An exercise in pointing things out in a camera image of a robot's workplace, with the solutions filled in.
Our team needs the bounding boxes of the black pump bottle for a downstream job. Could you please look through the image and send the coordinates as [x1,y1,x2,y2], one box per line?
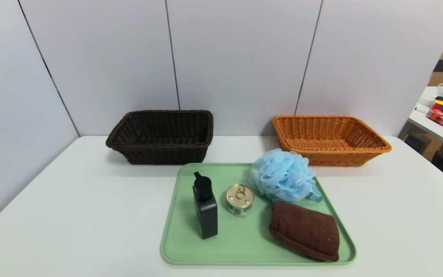
[192,172,218,240]

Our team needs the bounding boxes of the brown microfiber towel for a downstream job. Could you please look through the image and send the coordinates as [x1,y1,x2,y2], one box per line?
[269,201,340,263]

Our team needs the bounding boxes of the dark brown wicker basket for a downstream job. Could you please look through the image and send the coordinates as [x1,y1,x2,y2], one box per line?
[105,110,214,165]

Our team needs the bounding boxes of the orange wicker basket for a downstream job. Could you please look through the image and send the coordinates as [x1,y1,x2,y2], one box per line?
[272,115,392,167]

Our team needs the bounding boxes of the small round tin can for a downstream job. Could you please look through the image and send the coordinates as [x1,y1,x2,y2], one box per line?
[226,184,255,217]

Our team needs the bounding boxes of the blue mesh bath loofah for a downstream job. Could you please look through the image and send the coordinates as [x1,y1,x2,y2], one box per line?
[250,149,323,204]

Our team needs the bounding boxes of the green plastic tray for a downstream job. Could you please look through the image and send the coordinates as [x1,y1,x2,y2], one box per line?
[160,162,357,266]

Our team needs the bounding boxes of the white side table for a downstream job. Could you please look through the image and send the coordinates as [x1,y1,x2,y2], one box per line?
[408,86,443,151]

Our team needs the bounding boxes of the red colourful box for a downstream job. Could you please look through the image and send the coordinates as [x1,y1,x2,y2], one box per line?
[426,99,443,127]

